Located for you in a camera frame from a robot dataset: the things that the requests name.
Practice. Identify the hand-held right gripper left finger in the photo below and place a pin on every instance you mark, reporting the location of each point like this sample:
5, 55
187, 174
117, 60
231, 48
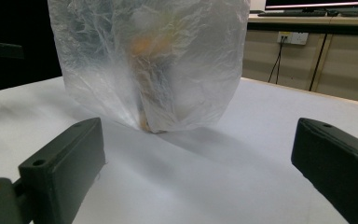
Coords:
62, 165

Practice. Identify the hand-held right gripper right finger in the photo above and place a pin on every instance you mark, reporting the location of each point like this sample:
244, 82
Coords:
338, 161

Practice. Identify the translucent plastic bag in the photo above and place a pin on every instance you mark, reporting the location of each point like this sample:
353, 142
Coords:
149, 62

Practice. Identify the orange item inside bag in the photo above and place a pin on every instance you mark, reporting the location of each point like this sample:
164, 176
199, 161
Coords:
146, 62

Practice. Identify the black keyboard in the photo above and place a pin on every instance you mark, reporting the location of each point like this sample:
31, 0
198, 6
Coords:
292, 13

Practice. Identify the black monitor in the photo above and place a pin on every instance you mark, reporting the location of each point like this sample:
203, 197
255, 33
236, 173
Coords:
315, 4

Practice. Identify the white wall socket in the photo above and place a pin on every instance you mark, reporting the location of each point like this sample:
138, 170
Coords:
292, 38

